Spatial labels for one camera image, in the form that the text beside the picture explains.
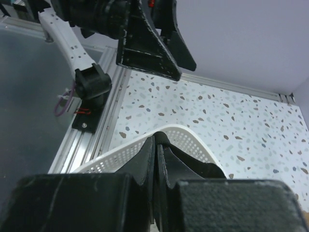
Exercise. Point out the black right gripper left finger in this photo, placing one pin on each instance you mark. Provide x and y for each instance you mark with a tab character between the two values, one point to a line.
105	202

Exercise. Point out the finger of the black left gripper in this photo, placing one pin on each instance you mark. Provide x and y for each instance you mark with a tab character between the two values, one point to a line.
140	47
164	16

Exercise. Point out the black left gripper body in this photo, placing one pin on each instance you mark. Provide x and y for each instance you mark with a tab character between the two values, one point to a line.
106	17

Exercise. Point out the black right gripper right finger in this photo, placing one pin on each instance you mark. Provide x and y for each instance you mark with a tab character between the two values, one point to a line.
186	202

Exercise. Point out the black underwear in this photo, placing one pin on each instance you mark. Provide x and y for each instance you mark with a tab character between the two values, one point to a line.
205	170

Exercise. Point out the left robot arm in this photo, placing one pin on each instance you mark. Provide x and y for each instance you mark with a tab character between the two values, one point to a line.
90	80

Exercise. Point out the white perforated plastic basket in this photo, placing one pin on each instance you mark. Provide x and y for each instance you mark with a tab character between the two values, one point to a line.
140	151

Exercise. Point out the aluminium frame rails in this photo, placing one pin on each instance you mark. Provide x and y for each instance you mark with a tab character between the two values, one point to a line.
99	141

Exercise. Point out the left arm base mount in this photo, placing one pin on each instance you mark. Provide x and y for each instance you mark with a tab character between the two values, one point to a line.
88	114

